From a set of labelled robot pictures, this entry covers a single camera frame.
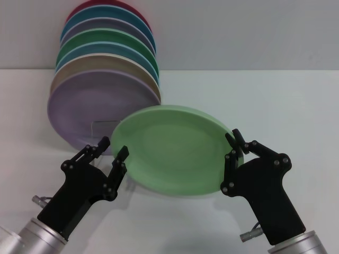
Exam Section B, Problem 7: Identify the right gripper silver connector cable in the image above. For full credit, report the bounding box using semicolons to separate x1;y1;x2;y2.
239;223;265;242

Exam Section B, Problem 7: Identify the left gripper silver connector cable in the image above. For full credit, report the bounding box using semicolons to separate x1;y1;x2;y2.
31;195;55;206

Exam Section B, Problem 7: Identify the clear wire plate rack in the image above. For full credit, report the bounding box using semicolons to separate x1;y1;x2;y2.
90;120;124;139

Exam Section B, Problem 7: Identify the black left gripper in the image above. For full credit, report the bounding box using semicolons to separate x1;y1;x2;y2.
37;136;130;238

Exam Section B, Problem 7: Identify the light blue plate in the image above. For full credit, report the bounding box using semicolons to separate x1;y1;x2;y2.
55;41;161;85

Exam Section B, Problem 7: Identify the tan beige plate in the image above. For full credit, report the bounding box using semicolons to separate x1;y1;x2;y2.
49;52;162;104

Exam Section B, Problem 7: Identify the deep teal plate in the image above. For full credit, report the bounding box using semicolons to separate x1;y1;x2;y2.
60;5;157;55

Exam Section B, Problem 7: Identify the dark green plate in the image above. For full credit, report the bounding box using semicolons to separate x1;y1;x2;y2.
55;28;159;77

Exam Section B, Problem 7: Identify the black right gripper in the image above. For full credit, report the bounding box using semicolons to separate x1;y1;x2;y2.
220;129;307;246

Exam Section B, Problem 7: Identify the dark red plate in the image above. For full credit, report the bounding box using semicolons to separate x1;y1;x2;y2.
65;0;151;32

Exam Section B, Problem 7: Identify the grey purple plate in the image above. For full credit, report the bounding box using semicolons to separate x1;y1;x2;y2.
60;17;156;53

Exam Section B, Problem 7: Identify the gripper silver connector cable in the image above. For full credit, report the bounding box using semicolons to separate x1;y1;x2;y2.
31;195;55;206
239;223;265;242

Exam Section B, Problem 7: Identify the lavender plate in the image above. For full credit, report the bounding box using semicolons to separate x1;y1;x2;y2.
47;69;161;156

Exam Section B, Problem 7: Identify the light green plate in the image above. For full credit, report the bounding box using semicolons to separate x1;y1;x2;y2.
110;104;236;198

